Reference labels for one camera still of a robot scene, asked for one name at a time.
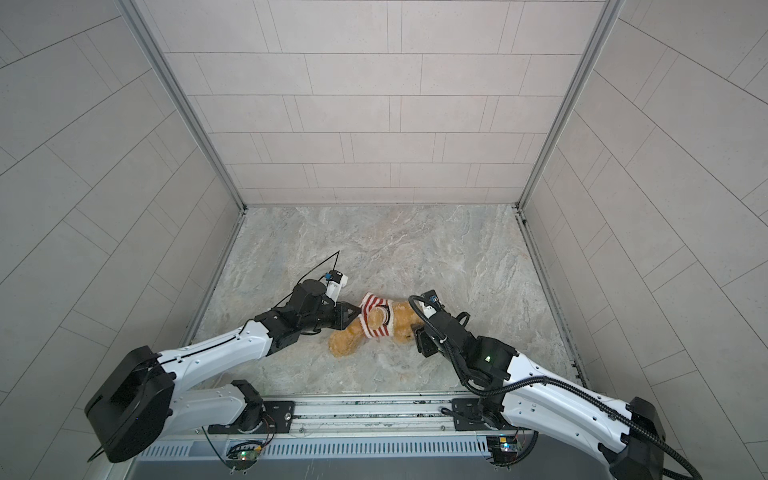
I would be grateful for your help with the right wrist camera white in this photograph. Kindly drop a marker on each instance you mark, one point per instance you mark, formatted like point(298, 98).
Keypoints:
point(429, 303)

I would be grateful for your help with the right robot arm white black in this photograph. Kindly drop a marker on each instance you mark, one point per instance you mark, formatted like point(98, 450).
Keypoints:
point(515, 392)

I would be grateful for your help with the aluminium corner post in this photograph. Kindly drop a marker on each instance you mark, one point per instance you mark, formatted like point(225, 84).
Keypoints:
point(599, 36)
point(149, 46)

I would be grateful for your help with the brown plush teddy bear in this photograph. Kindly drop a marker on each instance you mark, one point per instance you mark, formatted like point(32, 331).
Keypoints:
point(345, 343)

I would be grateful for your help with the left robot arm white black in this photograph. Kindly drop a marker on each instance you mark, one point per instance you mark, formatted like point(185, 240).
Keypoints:
point(154, 394)

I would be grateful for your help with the green circuit board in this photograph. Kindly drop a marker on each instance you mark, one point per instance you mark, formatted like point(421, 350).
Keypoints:
point(503, 450)
point(244, 455)

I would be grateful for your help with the aluminium mounting rail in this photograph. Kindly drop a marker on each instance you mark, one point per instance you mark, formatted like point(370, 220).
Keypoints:
point(366, 415)

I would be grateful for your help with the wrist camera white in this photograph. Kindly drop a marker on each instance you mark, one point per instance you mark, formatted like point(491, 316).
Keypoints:
point(429, 303)
point(335, 281)

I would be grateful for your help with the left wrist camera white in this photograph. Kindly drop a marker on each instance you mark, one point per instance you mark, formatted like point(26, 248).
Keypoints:
point(335, 281)

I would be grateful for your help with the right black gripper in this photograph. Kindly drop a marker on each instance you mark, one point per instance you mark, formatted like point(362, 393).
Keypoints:
point(421, 340)

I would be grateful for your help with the left green circuit board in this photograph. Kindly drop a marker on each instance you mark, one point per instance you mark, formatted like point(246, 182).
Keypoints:
point(244, 455)

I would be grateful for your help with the white ventilation grille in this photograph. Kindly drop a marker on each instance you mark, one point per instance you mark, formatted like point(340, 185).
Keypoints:
point(326, 448)

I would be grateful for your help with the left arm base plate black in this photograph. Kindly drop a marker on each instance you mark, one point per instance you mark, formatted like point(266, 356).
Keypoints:
point(273, 417)

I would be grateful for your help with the red white striped knit sweater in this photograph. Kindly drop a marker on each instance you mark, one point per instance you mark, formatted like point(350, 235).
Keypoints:
point(377, 316)

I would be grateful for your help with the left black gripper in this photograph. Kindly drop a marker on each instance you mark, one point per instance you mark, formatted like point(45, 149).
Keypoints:
point(341, 313)

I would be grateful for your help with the right green circuit board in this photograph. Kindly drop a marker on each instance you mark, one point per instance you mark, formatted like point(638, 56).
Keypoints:
point(503, 450)

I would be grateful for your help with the left aluminium corner post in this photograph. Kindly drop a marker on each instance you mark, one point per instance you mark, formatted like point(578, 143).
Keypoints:
point(149, 46)

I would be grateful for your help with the right aluminium corner post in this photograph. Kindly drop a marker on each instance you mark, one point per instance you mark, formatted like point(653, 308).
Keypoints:
point(599, 36)

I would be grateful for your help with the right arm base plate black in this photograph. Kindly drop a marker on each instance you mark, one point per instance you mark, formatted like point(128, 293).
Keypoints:
point(477, 414)

